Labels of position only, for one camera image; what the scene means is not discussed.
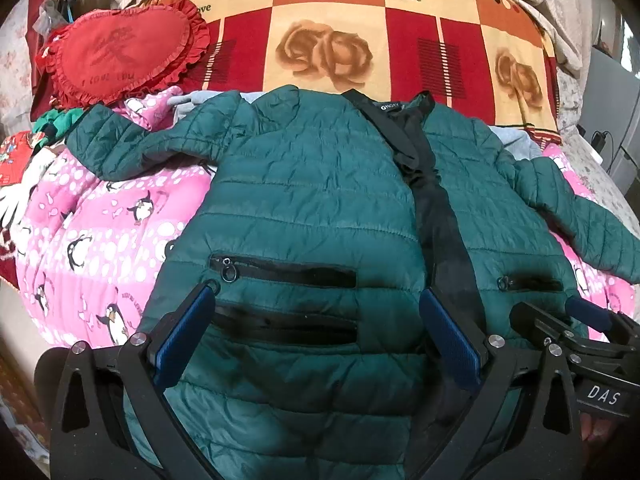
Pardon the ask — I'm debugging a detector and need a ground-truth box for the dark green quilted puffer jacket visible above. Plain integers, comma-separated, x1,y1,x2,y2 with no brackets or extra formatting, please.
67,86,639,479

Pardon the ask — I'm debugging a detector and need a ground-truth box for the person's right hand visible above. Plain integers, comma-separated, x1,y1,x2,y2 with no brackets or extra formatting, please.
579,413,638,460

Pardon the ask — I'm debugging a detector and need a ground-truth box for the pink penguin print quilt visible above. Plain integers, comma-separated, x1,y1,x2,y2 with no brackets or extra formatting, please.
14,86,639,355

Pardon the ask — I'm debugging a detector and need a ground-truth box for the folded grey garment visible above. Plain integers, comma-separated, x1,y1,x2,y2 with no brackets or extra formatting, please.
167,90,542,160

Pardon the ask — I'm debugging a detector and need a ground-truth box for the grey cabinet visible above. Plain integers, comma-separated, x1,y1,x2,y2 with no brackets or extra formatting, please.
579,47,639,195

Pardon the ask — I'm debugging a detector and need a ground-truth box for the green ruffled cloth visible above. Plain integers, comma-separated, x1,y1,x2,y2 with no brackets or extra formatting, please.
28,108,85,154

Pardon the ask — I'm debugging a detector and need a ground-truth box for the red orange rose blanket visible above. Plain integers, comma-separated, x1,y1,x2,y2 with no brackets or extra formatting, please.
153,0,560,144

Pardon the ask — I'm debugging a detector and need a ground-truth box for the red heart ruffled pillow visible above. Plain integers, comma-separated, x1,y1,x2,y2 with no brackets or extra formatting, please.
37,0,210,108

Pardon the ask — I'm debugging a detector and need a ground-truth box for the black charger with cable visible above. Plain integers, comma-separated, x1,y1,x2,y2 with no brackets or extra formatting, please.
577,125,615,171

